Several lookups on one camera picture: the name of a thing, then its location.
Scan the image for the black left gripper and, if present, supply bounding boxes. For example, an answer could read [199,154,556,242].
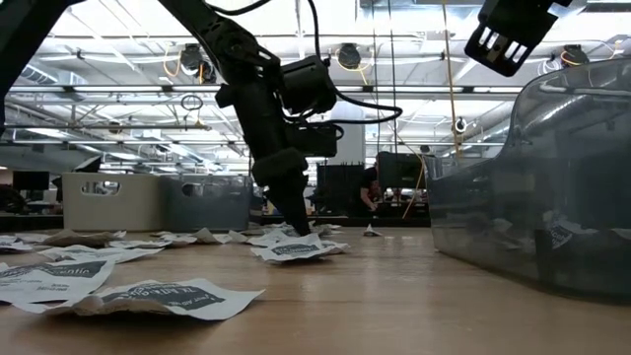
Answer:
[215,78,313,237]

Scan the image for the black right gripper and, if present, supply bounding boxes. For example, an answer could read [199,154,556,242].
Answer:
[463,0,576,78]

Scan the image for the black cabinet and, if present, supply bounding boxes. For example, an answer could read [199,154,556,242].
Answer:
[315,164,366,218]

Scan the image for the person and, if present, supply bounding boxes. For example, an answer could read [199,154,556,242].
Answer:
[358,165,382,218]

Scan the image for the white building column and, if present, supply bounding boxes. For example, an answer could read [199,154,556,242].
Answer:
[339,101,367,167]

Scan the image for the smoked translucent plastic bin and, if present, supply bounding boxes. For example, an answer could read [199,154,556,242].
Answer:
[158,175,253,233]
[424,57,631,300]

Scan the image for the black monitor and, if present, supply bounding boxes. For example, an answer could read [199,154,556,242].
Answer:
[377,151,425,190]

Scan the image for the light grey plastic bin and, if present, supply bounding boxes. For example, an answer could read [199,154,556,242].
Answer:
[62,172,164,233]

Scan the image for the dark monitor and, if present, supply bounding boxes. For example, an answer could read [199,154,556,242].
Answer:
[12,171,51,192]

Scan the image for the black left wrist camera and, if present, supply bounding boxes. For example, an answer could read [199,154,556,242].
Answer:
[285,122,345,159]

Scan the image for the orange hanging cable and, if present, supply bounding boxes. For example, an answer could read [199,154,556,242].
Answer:
[401,0,462,220]

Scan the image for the hanging black cable loop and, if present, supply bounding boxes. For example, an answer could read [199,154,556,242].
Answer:
[179,94,204,112]

